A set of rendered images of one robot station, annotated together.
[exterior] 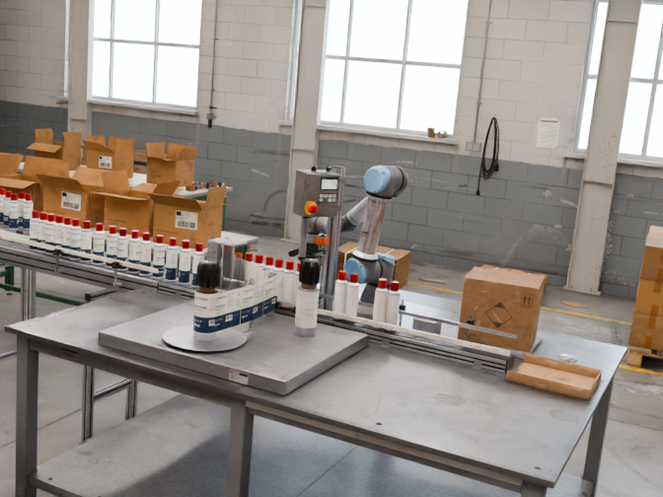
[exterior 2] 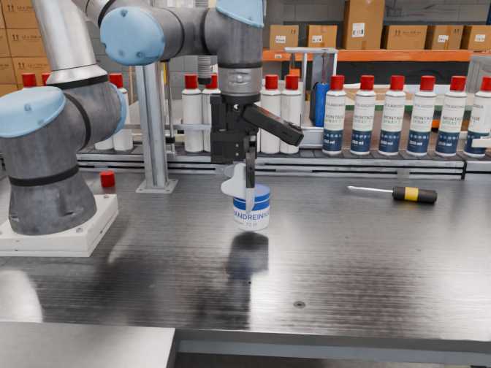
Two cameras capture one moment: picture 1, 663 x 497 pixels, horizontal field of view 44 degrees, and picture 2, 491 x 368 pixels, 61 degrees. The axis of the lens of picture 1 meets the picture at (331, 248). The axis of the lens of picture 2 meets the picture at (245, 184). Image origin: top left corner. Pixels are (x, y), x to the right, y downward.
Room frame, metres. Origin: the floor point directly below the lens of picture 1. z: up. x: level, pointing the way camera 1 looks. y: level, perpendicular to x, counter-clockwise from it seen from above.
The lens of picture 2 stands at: (4.52, -0.16, 1.22)
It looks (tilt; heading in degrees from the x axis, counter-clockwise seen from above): 22 degrees down; 158
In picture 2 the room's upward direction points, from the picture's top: straight up
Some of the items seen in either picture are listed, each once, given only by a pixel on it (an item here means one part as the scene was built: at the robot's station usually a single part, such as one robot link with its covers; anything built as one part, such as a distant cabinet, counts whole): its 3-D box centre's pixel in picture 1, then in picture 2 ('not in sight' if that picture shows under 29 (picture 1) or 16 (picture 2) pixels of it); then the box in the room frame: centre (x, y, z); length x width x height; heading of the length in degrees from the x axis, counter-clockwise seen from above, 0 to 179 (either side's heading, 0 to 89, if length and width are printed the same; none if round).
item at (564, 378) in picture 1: (554, 375); not in sight; (2.96, -0.88, 0.85); 0.30 x 0.26 x 0.04; 64
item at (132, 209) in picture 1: (140, 203); not in sight; (5.32, 1.26, 0.96); 0.53 x 0.45 x 0.37; 159
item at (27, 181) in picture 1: (24, 186); not in sight; (5.59, 2.12, 0.97); 0.44 x 0.38 x 0.37; 162
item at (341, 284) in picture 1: (340, 295); (119, 112); (3.36, -0.06, 0.98); 0.05 x 0.05 x 0.20
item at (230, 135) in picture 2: (311, 254); (235, 127); (3.85, 0.09, 1.04); 0.09 x 0.08 x 0.12; 67
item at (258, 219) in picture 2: not in sight; (251, 206); (3.86, 0.12, 0.89); 0.07 x 0.07 x 0.07
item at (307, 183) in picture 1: (317, 193); not in sight; (3.52, 0.08, 1.38); 0.17 x 0.10 x 0.19; 119
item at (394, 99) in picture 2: (198, 265); (392, 116); (3.67, 0.60, 0.98); 0.05 x 0.05 x 0.20
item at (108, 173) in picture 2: not in sight; (107, 178); (3.49, -0.11, 0.85); 0.03 x 0.03 x 0.03
